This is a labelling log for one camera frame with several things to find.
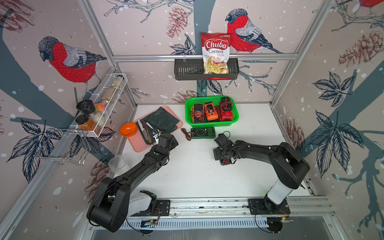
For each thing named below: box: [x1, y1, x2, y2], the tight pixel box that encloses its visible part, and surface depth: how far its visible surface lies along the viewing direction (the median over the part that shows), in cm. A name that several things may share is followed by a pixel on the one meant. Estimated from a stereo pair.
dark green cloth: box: [135, 106, 180, 145], surface depth 113 cm
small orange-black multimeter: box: [191, 103, 204, 124], surface depth 106 cm
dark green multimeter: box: [190, 127, 216, 139], surface depth 103 cm
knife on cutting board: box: [137, 119, 152, 144], surface depth 106 cm
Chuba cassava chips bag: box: [201, 32, 232, 74], surface depth 85 cm
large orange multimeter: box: [204, 101, 219, 121], surface depth 108 cm
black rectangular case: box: [213, 147, 231, 166], surface depth 87 cm
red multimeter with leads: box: [219, 102, 234, 122], surface depth 106 cm
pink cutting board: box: [128, 106, 183, 153], surface depth 103 cm
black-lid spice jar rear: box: [76, 99, 96, 115], surface depth 63 cm
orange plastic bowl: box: [120, 122, 138, 137], surface depth 103 cm
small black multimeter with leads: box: [220, 96, 233, 111], surface depth 105 cm
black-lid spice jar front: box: [75, 114, 97, 131], surface depth 62 cm
